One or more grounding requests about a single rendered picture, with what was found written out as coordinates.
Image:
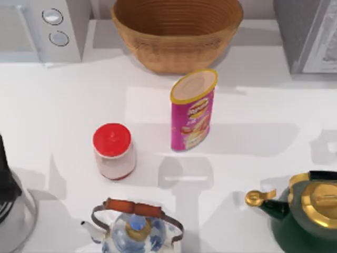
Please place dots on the pink and yellow can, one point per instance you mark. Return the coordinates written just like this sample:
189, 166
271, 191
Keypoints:
190, 116

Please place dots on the white jar with red lid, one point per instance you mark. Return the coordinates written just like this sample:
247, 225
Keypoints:
114, 155

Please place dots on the woven wicker basket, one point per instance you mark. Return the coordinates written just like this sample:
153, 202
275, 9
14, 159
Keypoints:
176, 47

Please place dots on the blue and white teapot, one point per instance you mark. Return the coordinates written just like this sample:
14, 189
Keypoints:
137, 232

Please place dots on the pale microwave oven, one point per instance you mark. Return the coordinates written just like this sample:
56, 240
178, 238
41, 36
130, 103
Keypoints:
71, 31

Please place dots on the microwave knob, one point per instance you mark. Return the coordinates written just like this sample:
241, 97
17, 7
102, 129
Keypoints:
58, 38
52, 16

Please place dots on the green and gold kettle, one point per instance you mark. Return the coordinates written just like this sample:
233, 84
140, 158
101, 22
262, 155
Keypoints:
305, 213

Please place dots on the grey cabinet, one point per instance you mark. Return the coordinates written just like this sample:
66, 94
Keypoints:
302, 31

